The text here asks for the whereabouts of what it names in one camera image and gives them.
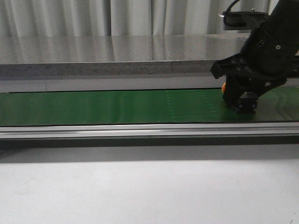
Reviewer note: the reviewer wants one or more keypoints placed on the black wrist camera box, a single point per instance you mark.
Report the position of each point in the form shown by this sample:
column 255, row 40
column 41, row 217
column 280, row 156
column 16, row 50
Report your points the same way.
column 244, row 20

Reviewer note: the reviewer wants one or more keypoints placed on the white curtain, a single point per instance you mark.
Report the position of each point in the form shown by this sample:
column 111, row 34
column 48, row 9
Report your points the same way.
column 49, row 18

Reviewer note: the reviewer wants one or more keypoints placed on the green conveyor belt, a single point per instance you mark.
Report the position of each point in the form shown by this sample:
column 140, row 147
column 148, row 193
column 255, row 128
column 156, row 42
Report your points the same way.
column 169, row 117

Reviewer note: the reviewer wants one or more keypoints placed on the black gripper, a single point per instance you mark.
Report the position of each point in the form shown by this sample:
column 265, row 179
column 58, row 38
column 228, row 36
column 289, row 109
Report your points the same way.
column 266, row 60

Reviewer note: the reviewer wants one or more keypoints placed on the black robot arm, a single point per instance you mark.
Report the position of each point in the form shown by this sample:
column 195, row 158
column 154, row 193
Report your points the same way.
column 285, row 11

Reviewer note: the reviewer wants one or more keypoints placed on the grey stone counter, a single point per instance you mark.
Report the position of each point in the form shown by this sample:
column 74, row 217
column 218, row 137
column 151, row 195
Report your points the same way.
column 89, row 63

